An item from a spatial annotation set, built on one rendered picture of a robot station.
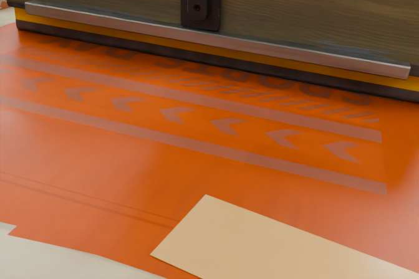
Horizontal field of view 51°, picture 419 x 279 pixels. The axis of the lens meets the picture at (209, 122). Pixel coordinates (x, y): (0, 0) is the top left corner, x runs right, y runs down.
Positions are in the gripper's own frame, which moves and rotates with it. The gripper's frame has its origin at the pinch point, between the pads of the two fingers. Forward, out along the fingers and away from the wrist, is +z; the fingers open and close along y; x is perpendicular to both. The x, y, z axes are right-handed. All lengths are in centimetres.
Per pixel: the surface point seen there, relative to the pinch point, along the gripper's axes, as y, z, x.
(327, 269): 21.6, 6.4, 11.7
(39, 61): 6.9, 4.6, -12.1
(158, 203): 20.3, 5.8, 4.0
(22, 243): 24.8, 5.5, 0.1
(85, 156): 18.1, 5.4, -1.1
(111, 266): 24.6, 5.8, 3.9
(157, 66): 2.9, 5.3, -3.5
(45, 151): 18.6, 5.3, -3.2
